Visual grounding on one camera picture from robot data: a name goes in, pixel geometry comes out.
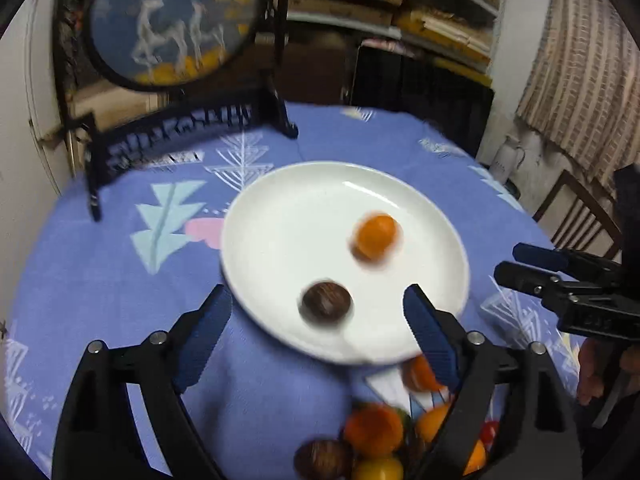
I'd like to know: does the yellow small fruit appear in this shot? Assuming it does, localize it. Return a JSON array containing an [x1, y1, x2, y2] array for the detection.
[[352, 456, 404, 480]]

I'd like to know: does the dark brown passion fruit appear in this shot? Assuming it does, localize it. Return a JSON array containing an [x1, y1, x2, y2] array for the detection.
[[298, 281, 352, 327]]

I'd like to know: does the right hand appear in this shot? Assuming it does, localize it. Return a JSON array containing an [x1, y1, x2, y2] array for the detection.
[[576, 338, 640, 406]]

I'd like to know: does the red tomato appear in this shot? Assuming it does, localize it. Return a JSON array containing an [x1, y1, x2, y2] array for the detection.
[[480, 420, 499, 451]]

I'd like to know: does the orange mandarin right middle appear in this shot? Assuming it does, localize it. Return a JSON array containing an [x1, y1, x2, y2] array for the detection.
[[414, 403, 451, 443]]

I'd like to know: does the blue patterned tablecloth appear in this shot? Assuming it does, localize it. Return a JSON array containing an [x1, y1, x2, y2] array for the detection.
[[6, 104, 579, 479]]

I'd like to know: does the wooden chair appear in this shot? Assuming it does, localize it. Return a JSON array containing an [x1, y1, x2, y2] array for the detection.
[[533, 169, 622, 260]]

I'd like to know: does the checkered curtain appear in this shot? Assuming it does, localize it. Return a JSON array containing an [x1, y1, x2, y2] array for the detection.
[[516, 0, 639, 192]]

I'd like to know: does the orange mandarin middle back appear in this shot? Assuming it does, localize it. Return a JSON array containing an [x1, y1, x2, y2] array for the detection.
[[463, 440, 487, 476]]

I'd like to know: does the large orange mandarin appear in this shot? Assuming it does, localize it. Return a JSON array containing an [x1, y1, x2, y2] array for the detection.
[[352, 214, 399, 262]]

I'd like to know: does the white oval plate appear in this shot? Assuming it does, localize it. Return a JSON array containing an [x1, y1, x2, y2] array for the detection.
[[220, 162, 470, 365]]

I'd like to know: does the white metal storage shelf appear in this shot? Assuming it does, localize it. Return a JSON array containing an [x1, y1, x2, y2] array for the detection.
[[288, 0, 503, 86]]

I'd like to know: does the white thermos jug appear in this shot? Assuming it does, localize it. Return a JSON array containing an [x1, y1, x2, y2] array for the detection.
[[488, 136, 526, 184]]

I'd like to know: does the orange mandarin near plate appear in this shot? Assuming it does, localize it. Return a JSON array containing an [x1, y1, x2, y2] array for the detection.
[[401, 356, 447, 392]]

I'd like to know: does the orange mandarin centre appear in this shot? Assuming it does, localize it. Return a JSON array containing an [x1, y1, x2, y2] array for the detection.
[[343, 404, 405, 458]]

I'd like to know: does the round deer embroidery screen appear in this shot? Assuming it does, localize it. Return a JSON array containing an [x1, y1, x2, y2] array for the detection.
[[49, 0, 298, 221]]

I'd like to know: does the dark wooden panel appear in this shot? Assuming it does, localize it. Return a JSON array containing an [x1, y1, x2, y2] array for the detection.
[[274, 44, 495, 156]]

